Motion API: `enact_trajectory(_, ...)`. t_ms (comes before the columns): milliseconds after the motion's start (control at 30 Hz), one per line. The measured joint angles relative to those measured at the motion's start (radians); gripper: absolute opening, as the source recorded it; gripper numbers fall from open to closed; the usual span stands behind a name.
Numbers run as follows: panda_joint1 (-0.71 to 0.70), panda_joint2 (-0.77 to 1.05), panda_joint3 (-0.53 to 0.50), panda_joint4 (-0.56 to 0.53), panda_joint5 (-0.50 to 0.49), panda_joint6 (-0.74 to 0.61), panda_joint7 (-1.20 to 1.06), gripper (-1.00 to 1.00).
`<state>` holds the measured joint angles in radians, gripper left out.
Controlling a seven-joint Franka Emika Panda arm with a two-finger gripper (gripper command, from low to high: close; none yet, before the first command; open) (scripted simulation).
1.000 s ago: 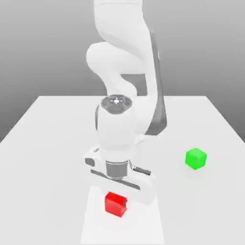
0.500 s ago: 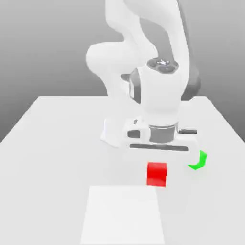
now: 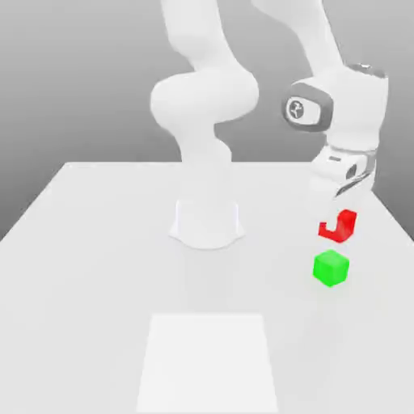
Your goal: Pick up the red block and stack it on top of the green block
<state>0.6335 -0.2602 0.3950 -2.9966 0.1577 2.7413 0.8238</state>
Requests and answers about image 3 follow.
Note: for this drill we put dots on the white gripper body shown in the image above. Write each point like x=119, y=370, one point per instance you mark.
x=323, y=190

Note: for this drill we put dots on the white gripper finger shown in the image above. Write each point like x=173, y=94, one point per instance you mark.
x=332, y=220

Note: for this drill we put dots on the small red cube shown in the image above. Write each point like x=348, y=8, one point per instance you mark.
x=348, y=226

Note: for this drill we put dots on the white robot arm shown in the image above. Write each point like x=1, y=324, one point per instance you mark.
x=207, y=97

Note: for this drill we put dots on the small green cube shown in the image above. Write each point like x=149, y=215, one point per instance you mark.
x=330, y=268

